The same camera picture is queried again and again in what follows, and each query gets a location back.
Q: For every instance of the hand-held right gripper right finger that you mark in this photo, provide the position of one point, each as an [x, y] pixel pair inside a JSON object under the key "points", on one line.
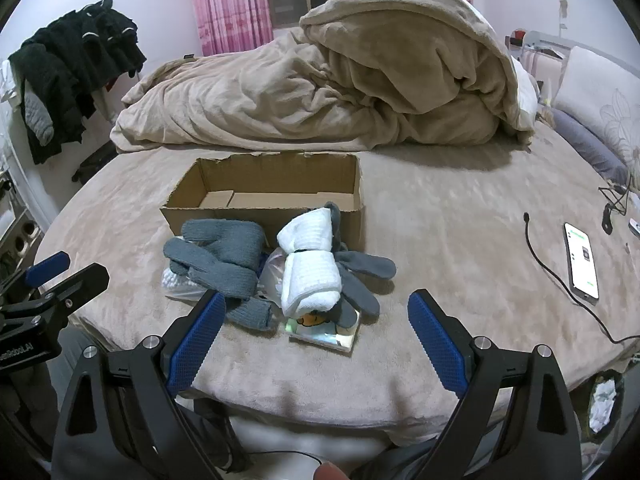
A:
{"points": [[437, 345]]}

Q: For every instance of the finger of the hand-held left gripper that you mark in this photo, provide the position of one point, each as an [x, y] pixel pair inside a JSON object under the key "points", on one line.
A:
{"points": [[47, 265], [80, 280]]}

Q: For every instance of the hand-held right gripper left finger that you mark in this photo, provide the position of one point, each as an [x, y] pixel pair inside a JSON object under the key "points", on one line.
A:
{"points": [[197, 340]]}

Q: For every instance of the person's right hand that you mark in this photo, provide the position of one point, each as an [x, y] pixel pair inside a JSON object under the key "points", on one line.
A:
{"points": [[327, 472]]}

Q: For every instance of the metal shelf rack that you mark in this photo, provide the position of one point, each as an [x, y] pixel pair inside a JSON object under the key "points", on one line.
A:
{"points": [[15, 220]]}

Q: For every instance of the clear plastic bag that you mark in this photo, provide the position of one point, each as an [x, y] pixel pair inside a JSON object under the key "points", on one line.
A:
{"points": [[177, 282], [272, 280]]}

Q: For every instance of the shiny holographic flat box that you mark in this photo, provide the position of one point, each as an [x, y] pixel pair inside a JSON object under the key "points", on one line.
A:
{"points": [[325, 335]]}

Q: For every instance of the rolled white socks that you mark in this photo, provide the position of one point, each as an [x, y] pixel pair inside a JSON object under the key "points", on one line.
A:
{"points": [[310, 265]]}

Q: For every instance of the grey hanging sock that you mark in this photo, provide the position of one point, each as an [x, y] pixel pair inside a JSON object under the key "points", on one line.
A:
{"points": [[39, 115]]}

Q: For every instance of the smartphone with lit screen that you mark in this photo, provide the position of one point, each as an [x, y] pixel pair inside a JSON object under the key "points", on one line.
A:
{"points": [[582, 260]]}

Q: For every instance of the brown cardboard box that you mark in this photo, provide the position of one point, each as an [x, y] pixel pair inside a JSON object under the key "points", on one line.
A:
{"points": [[260, 180]]}

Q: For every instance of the trash bin with tissues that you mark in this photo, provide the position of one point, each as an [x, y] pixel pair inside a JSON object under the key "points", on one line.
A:
{"points": [[602, 405]]}

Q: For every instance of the pile of black clothes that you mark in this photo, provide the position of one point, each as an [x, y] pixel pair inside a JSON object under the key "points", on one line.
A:
{"points": [[70, 60]]}

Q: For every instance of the white charger plug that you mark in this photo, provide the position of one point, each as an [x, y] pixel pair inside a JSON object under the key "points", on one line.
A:
{"points": [[635, 227]]}

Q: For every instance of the grey pillow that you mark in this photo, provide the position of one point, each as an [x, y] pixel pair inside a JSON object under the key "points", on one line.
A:
{"points": [[585, 142]]}

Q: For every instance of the beige fleece duvet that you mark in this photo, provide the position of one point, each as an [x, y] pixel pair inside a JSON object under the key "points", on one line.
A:
{"points": [[350, 85]]}

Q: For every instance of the white floral pillow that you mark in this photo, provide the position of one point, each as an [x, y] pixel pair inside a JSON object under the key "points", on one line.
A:
{"points": [[600, 95]]}

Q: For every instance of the grey metal bed headboard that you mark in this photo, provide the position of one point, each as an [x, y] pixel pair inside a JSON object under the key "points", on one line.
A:
{"points": [[545, 42]]}

